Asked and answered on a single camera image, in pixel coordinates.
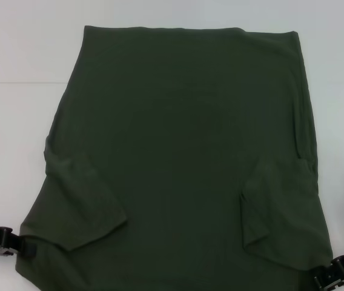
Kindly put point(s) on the dark green shirt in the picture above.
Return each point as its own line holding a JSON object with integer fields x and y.
{"x": 172, "y": 136}

